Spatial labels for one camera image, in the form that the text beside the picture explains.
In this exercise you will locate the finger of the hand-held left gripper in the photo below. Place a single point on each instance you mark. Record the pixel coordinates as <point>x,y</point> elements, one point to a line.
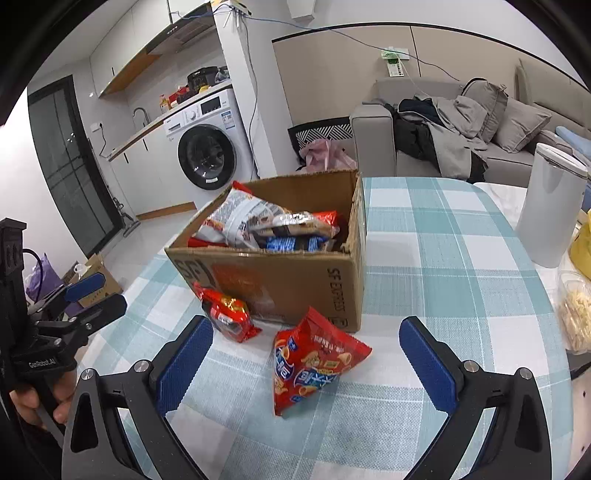
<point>106,309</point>
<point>85,286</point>

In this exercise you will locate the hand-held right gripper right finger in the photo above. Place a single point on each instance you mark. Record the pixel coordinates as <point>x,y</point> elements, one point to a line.
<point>427,360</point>

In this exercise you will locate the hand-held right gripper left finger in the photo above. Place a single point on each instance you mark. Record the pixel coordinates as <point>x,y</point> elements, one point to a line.
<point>184,360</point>

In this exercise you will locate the small red snack packet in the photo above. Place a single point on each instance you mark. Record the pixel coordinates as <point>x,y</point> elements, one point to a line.
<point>226,314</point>

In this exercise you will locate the red triangular chip bag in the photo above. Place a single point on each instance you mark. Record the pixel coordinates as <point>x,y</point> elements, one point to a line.
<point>314,364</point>

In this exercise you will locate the white and red snack bag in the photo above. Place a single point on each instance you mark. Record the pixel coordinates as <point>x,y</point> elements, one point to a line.
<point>235,212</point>

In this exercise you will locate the blue snack packet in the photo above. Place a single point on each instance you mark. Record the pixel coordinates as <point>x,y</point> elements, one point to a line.
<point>291,243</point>

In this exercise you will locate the dark biscuit packet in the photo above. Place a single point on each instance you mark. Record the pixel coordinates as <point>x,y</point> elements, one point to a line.
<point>295,224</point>

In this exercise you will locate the person's left hand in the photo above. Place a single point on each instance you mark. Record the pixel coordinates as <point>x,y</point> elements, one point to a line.
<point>64,397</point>

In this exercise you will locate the small cardboard box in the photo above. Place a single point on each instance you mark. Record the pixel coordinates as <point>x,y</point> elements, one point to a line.
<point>104,290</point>

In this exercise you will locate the purple plastic bag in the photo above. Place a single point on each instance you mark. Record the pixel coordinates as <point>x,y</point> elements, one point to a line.
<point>41,279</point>

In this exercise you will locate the teal checked tablecloth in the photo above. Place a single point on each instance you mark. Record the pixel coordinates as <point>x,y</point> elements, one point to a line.
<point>438,258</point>

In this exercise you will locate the dark glass door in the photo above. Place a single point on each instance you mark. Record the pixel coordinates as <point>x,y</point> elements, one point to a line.
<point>69,170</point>

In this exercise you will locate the kitchen counter with cabinets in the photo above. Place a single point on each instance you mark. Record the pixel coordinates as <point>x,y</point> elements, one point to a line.
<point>152,161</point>

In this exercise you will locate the clear plastic snack bag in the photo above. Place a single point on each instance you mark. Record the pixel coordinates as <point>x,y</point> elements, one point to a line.
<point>577,314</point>

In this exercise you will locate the white washing machine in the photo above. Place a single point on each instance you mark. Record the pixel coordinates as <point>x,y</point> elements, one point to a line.
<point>207,157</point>

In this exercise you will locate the chrome kitchen faucet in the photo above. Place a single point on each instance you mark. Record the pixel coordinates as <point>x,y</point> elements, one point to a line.
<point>141,115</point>

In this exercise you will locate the yellow plastic bag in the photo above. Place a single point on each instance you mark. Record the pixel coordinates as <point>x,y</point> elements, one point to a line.
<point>582,247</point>

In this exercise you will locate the white lidded bin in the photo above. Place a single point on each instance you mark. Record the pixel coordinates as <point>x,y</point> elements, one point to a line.
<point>549,207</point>

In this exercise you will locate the red container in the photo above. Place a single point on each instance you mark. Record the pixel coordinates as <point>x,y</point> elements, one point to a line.
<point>180,96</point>

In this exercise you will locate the pink cloth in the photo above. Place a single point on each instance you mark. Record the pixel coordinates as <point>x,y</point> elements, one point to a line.
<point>325,154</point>

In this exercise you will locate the dark clothes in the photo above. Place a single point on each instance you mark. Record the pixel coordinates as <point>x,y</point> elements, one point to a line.
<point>413,129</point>

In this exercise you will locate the grey sofa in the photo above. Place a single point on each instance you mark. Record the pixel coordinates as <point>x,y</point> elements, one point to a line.
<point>374,134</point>

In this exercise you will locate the grey jacket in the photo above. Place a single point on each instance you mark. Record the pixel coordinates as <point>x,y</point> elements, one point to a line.
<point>455,124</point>

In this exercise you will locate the black kitchen appliance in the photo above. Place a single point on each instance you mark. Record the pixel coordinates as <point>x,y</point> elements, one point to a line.
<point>201,78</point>

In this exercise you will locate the black and white patterned basket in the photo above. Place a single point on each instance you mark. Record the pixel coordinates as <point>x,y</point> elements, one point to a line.
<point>318,129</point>

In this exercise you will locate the light blue cushion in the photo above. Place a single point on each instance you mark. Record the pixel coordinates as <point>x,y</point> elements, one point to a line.
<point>575,138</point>

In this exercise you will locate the grey backrest pillow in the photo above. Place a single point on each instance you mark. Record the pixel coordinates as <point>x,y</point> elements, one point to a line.
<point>487,97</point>

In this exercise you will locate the kitchen range hood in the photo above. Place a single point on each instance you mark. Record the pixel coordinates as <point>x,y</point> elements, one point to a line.
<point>184,30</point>

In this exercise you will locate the wall cabinets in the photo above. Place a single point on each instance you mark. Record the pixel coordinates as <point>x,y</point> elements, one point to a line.
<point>120,50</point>

